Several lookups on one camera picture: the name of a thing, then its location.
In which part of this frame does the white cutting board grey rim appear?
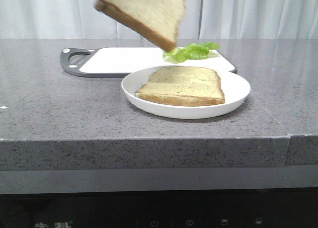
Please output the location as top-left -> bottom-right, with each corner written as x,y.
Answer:
60,47 -> 238,77

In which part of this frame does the bread slice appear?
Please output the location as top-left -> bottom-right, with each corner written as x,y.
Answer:
95,0 -> 185,52
135,66 -> 226,107

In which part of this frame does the grey-white curtain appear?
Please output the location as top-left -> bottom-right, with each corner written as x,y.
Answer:
0,0 -> 318,40

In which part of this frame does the white round plate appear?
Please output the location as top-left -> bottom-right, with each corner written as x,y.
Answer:
121,66 -> 250,119

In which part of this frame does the black appliance control panel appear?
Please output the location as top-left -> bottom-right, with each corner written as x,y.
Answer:
0,188 -> 318,228

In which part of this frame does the green lettuce leaf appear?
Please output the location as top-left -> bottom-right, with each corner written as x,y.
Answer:
162,42 -> 220,63

